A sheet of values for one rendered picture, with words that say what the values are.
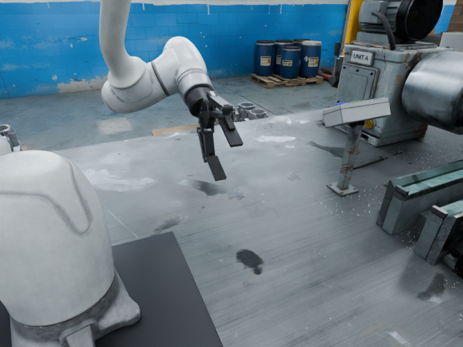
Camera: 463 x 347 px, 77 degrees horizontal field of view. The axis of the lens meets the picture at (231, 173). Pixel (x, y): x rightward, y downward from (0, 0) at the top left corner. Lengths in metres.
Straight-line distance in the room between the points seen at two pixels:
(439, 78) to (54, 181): 1.10
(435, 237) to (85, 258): 0.67
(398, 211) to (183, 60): 0.65
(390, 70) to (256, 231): 0.80
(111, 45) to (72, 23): 5.08
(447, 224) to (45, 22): 5.70
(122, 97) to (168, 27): 5.20
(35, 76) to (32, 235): 5.59
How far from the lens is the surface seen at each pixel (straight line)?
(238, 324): 0.59
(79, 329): 0.53
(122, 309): 0.56
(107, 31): 0.75
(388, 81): 1.27
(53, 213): 0.42
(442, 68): 1.21
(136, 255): 0.67
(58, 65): 5.91
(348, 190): 0.97
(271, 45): 5.96
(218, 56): 6.35
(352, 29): 1.52
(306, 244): 0.75
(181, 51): 0.85
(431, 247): 0.79
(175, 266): 0.63
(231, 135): 0.63
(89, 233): 0.45
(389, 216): 0.83
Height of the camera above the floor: 1.30
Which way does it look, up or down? 30 degrees down
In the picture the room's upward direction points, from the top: straight up
